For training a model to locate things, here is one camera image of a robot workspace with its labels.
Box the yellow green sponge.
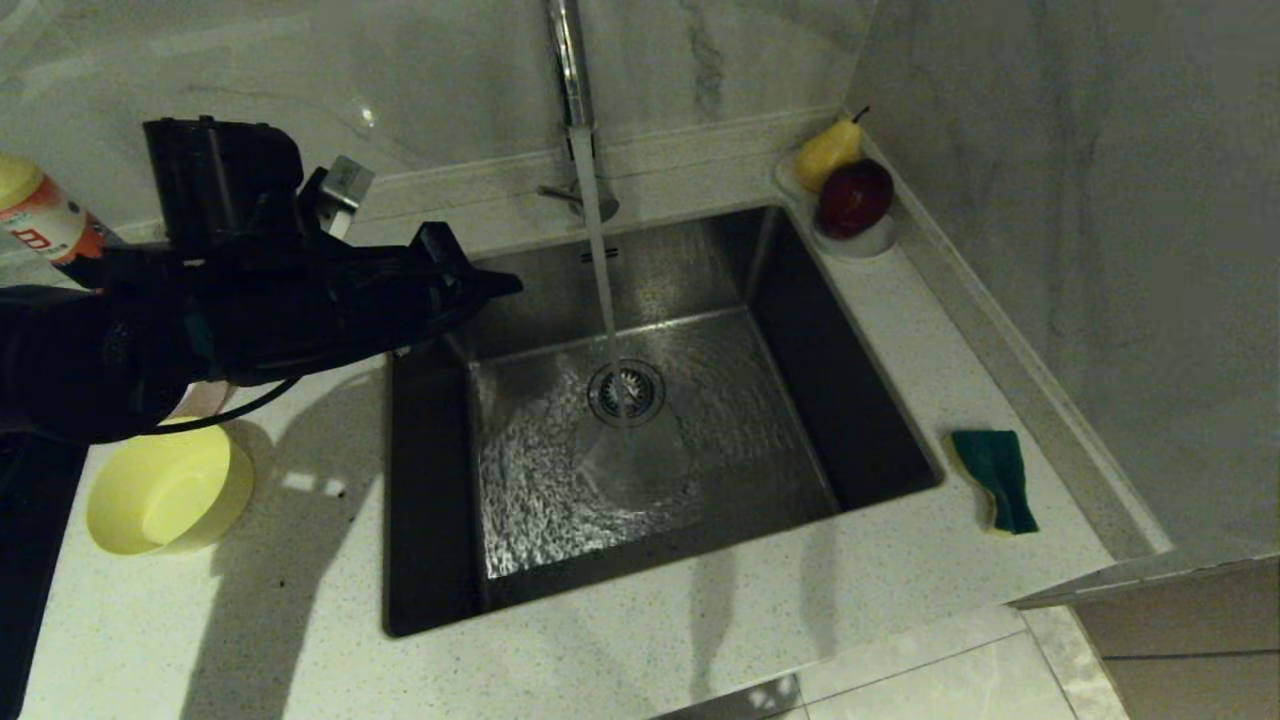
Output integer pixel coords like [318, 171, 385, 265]
[945, 429, 1040, 537]

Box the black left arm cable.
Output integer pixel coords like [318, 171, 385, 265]
[140, 375, 303, 435]

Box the yellow plastic bowl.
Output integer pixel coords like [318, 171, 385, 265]
[86, 418, 255, 557]

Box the pink plastic bowl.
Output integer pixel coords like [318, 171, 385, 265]
[168, 383, 237, 421]

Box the round metal drain strainer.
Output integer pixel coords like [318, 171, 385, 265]
[588, 360, 667, 429]

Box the orange dish soap bottle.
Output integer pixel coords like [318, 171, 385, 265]
[0, 153, 113, 266]

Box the small white dish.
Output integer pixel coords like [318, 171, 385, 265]
[775, 150, 899, 261]

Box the stainless steel sink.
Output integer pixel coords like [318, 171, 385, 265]
[383, 205, 943, 638]

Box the chrome faucet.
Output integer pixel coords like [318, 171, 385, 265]
[537, 0, 621, 224]

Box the black induction cooktop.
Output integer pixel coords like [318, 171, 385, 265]
[0, 430, 89, 720]

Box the yellow pear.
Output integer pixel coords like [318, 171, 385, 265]
[795, 106, 869, 193]

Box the dark red apple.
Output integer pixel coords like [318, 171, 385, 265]
[818, 158, 897, 239]

